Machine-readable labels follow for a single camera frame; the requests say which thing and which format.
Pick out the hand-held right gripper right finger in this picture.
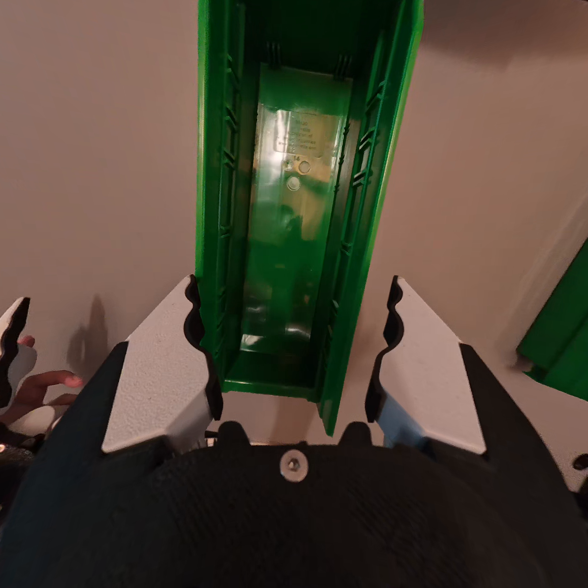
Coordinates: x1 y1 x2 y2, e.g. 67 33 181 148
365 274 488 455

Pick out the green plastic bin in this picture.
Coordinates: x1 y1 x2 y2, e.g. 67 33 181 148
515 239 588 400
195 0 424 436

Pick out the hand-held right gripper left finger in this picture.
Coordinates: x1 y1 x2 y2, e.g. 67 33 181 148
101 274 225 454

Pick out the person's left hand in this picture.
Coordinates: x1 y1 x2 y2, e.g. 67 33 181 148
0 335 84 425

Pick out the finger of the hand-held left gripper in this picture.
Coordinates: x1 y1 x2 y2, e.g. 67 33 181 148
0 297 38 409
6 404 63 438

